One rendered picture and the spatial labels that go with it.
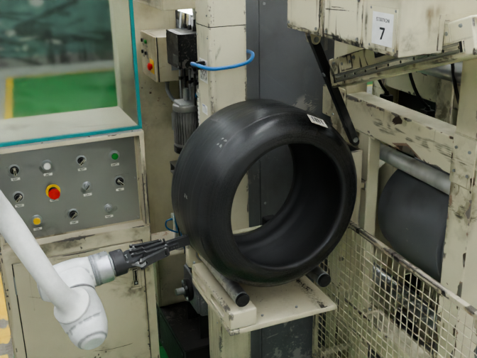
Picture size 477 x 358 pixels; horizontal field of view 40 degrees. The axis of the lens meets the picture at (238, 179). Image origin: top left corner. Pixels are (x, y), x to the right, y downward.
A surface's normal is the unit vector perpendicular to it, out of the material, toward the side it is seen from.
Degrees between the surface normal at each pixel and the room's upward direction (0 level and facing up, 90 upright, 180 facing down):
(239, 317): 90
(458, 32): 90
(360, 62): 90
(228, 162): 59
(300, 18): 90
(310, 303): 0
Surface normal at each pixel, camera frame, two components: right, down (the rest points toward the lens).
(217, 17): 0.39, 0.32
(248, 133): 0.00, -0.39
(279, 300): -0.02, -0.93
